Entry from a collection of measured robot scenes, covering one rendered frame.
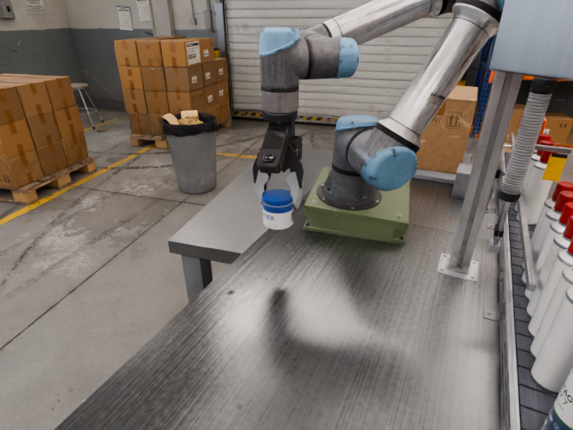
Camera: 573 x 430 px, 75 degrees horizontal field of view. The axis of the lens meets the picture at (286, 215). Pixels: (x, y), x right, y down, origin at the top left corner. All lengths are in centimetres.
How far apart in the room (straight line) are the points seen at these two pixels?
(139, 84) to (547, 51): 423
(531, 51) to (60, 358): 201
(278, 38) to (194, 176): 261
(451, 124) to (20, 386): 201
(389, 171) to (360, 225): 22
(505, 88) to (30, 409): 191
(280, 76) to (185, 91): 363
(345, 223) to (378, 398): 50
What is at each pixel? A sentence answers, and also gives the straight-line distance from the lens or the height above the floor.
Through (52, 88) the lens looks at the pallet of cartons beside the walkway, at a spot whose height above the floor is 83.
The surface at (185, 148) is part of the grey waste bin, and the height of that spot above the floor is 43.
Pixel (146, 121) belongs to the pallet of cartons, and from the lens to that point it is 470.
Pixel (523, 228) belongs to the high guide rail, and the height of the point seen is 96.
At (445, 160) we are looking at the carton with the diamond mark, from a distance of 152.
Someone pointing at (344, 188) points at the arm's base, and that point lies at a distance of 104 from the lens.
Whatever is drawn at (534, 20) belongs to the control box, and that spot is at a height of 136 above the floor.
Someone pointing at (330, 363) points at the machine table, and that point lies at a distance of 71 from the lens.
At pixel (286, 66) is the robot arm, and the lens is 74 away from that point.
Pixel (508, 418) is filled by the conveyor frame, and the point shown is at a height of 87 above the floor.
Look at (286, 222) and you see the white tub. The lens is 83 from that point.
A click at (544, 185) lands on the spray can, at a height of 100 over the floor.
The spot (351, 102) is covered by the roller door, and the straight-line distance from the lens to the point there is 532.
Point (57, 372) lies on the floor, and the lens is 203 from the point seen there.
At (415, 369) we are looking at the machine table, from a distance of 74.
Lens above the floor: 137
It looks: 28 degrees down
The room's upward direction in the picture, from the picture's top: straight up
